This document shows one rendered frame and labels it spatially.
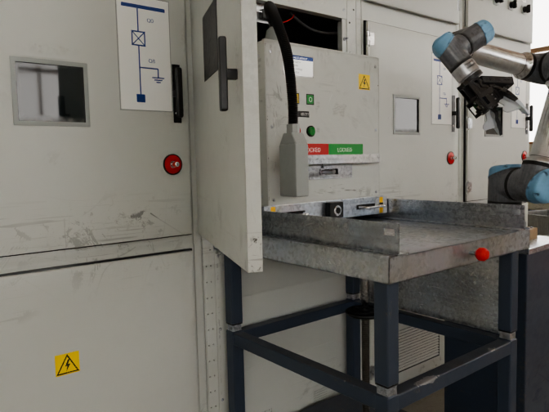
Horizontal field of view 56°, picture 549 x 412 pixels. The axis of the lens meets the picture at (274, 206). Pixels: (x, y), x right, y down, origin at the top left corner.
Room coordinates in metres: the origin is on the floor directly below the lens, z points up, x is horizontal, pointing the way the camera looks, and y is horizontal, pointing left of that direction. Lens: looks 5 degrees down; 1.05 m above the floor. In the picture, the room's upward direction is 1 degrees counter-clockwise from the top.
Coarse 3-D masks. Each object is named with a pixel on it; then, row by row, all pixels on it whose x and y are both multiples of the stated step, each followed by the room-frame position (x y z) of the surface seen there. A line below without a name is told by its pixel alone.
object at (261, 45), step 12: (264, 48) 1.48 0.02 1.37; (324, 48) 1.63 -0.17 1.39; (264, 60) 1.48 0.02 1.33; (264, 72) 1.48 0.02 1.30; (264, 84) 1.49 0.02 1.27; (264, 96) 1.49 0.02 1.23; (264, 108) 1.49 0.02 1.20; (264, 120) 1.49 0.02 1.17; (264, 132) 1.49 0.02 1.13; (264, 144) 1.49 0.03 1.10; (264, 156) 1.49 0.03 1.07; (264, 168) 1.49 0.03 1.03; (336, 168) 1.67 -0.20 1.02; (264, 180) 1.49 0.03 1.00; (264, 192) 1.50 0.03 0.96; (264, 204) 1.50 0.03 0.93
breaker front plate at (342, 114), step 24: (312, 48) 1.60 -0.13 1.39; (336, 72) 1.66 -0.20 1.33; (360, 72) 1.73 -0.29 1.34; (336, 96) 1.66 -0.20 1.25; (360, 96) 1.73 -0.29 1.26; (312, 120) 1.59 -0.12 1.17; (336, 120) 1.66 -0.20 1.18; (360, 120) 1.73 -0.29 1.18; (312, 168) 1.59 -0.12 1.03; (360, 168) 1.73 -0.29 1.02; (312, 192) 1.59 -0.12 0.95; (336, 192) 1.66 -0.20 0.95; (360, 192) 1.73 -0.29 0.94
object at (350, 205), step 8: (328, 200) 1.62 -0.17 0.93; (336, 200) 1.64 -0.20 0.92; (344, 200) 1.66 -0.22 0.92; (352, 200) 1.69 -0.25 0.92; (360, 200) 1.71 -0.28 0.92; (368, 200) 1.74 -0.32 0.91; (384, 200) 1.79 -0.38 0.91; (264, 208) 1.46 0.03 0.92; (288, 208) 1.51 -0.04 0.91; (296, 208) 1.53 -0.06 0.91; (304, 208) 1.55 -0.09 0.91; (312, 208) 1.57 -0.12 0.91; (320, 208) 1.60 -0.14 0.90; (344, 208) 1.66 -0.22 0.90; (352, 208) 1.69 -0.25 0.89; (360, 208) 1.71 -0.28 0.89; (368, 208) 1.74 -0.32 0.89; (384, 208) 1.79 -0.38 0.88; (344, 216) 1.66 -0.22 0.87; (352, 216) 1.68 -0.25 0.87
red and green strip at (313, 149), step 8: (312, 144) 1.59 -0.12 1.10; (320, 144) 1.61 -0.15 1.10; (328, 144) 1.64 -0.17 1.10; (336, 144) 1.66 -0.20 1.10; (344, 144) 1.68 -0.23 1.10; (352, 144) 1.70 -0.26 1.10; (360, 144) 1.73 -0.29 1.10; (312, 152) 1.59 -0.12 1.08; (320, 152) 1.61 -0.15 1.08; (328, 152) 1.64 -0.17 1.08; (336, 152) 1.66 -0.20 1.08; (344, 152) 1.68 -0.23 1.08; (352, 152) 1.70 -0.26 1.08; (360, 152) 1.73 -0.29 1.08
